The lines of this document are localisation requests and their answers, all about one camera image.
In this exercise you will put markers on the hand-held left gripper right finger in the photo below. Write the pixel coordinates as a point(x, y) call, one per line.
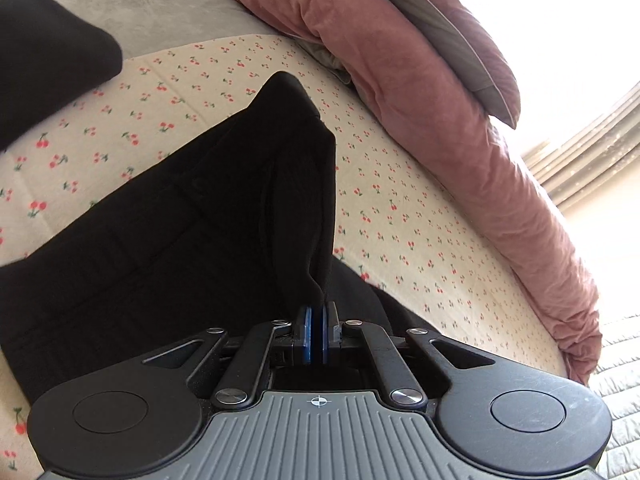
point(331, 332)

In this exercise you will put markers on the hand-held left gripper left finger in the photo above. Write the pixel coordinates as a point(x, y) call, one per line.
point(306, 332)

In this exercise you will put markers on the black pants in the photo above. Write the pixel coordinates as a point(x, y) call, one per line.
point(175, 240)

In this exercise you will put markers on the cherry print bed sheet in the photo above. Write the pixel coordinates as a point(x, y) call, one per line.
point(425, 240)

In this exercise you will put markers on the pink duvet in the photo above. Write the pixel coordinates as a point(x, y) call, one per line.
point(440, 125)

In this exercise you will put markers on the white quilted mattress pad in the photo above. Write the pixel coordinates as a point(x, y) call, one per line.
point(620, 390)

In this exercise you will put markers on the striped curtain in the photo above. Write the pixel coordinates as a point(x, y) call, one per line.
point(590, 145)

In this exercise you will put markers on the pink and grey pillow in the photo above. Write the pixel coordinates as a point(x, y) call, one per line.
point(450, 25)

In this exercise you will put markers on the grey blanket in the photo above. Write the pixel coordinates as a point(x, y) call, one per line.
point(190, 15)

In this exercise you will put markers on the black cloth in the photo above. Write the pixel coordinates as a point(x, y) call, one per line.
point(50, 65)

